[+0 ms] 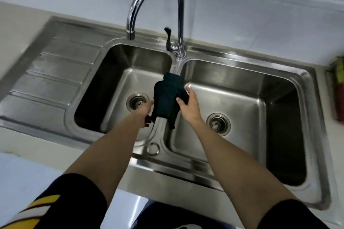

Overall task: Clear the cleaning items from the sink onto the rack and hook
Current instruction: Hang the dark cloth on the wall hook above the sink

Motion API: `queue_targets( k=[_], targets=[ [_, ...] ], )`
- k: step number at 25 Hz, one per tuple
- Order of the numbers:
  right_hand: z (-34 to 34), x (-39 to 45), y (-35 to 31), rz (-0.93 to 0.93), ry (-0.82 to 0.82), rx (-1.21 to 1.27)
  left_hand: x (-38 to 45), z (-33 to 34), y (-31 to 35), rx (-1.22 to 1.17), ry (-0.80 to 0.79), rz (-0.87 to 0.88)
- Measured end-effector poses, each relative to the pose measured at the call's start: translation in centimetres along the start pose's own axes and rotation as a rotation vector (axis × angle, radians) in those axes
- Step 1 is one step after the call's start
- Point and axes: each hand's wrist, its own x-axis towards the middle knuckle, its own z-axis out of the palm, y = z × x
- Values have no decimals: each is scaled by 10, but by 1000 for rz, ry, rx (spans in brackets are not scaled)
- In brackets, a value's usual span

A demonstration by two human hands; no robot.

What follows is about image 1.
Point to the person's left hand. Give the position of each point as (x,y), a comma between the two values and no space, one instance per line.
(142,114)

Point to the person's right hand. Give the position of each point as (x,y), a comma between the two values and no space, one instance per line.
(190,110)

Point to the dark green cloth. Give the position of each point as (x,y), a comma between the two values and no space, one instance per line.
(166,94)

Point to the stainless steel double sink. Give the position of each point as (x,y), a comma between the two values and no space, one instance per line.
(67,70)

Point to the person's right forearm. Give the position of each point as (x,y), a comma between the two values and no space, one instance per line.
(242,172)

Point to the person's left forearm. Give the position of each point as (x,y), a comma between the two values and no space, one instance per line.
(107,161)

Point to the steel drain strainer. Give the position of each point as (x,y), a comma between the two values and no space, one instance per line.
(137,101)
(218,124)

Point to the round steel hole cover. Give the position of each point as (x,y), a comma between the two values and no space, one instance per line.
(153,149)

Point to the dark blue trousers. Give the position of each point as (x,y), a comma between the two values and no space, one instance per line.
(161,215)

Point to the black yellow shirt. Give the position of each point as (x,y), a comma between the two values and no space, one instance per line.
(75,196)

